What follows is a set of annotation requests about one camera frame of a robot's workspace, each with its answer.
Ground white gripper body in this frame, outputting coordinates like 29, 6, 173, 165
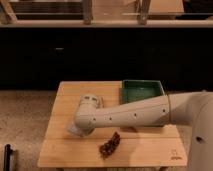
79, 94, 101, 108

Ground grey towel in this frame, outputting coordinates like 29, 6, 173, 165
67, 123, 91, 137

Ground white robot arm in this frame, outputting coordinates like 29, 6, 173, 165
71, 92, 213, 171

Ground green plastic tray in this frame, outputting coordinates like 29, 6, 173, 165
120, 80, 165, 104

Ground small wooden block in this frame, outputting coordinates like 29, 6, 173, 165
99, 96, 104, 108

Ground bunch of red grapes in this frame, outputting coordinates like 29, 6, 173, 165
99, 132, 120, 158

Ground wooden table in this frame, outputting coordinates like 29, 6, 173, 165
38, 81, 187, 168

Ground black object on floor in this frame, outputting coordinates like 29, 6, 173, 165
3, 144, 13, 171

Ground wooden shelf frame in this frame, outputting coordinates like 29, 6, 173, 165
0, 0, 213, 28

